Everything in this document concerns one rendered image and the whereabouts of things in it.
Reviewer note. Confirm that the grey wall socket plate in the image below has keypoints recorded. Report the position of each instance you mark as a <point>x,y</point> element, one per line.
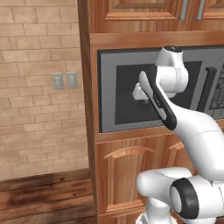
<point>57,81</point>
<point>71,80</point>

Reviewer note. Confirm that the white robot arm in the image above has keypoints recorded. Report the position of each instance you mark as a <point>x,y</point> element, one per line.
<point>201,140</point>

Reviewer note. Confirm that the arched panel wooden cupboard door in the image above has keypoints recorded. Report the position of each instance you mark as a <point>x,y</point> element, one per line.
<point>122,175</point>
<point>180,157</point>

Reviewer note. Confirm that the tall wooden cabinet frame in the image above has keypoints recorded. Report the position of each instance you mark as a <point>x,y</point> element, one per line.
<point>86,87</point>

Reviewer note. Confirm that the grey black microwave oven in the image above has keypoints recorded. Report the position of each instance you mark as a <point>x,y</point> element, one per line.
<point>108,87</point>

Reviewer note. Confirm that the microwave door with dark window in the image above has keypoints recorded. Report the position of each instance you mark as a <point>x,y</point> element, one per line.
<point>128,110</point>

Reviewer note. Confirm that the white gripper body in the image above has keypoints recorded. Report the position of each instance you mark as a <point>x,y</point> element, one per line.
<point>140,92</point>

